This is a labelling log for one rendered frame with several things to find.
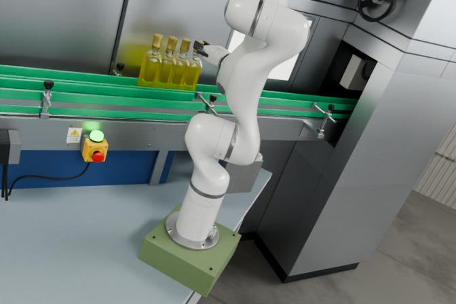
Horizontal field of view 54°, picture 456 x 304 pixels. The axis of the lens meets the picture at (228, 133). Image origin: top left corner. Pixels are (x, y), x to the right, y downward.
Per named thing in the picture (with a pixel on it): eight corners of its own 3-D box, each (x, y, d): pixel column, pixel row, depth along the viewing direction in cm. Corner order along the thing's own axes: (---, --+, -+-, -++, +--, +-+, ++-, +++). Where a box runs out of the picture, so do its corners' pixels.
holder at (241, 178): (220, 154, 204) (231, 125, 197) (250, 192, 184) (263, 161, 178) (187, 154, 194) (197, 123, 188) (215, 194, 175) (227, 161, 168)
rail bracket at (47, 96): (49, 116, 147) (55, 79, 141) (53, 128, 142) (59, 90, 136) (36, 116, 145) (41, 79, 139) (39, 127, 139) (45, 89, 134)
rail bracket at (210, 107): (197, 109, 186) (205, 83, 180) (214, 131, 174) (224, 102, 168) (190, 109, 184) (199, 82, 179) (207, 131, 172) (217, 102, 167)
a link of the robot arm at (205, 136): (223, 203, 139) (248, 138, 129) (166, 184, 138) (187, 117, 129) (226, 183, 150) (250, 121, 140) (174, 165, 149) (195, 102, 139)
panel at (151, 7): (286, 81, 227) (312, 16, 212) (289, 83, 225) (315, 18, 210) (112, 60, 178) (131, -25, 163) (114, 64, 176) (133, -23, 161)
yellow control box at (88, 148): (99, 151, 161) (103, 134, 158) (104, 163, 156) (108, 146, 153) (79, 151, 157) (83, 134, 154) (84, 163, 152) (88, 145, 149)
